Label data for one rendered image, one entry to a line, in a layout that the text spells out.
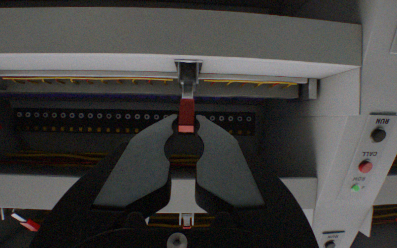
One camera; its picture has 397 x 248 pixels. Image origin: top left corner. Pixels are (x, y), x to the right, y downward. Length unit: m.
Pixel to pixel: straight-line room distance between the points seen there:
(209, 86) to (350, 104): 0.16
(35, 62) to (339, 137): 0.35
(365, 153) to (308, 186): 0.08
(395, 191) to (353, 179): 0.10
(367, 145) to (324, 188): 0.07
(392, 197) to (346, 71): 0.22
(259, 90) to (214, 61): 0.09
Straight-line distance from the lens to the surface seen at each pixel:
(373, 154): 0.29
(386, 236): 0.67
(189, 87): 0.16
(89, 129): 0.40
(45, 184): 0.29
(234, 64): 0.18
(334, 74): 0.25
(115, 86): 0.24
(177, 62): 0.17
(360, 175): 0.29
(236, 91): 0.23
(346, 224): 0.35
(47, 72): 0.27
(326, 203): 0.29
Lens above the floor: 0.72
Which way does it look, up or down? 18 degrees up
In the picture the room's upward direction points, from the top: 178 degrees counter-clockwise
